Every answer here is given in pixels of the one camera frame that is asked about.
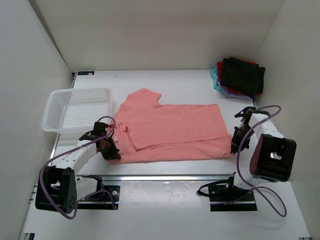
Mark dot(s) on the black folded t shirt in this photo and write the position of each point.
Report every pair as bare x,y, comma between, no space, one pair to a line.
243,76

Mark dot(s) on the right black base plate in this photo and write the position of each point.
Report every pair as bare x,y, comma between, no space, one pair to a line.
225,197

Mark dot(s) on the red folded t shirt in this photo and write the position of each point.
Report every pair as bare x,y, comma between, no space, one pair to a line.
219,74

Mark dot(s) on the teal folded t shirt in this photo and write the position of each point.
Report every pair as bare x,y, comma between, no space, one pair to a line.
214,75

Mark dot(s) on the purple folded t shirt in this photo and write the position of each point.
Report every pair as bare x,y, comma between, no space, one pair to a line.
230,93

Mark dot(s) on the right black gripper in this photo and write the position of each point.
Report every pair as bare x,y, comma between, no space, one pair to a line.
235,142

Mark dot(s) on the pink t shirt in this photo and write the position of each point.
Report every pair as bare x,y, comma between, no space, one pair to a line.
146,131

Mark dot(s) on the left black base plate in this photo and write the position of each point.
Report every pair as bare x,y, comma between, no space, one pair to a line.
102,200

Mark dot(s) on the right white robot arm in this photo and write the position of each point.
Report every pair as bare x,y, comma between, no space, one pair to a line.
273,156

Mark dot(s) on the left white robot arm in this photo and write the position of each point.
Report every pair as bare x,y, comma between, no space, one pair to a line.
60,189

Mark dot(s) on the white plastic basket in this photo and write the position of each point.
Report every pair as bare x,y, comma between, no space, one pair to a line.
75,110

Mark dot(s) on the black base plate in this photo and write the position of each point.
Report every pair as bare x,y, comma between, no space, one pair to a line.
102,200
225,197

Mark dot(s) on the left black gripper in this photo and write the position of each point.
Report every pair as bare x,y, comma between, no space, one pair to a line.
113,154

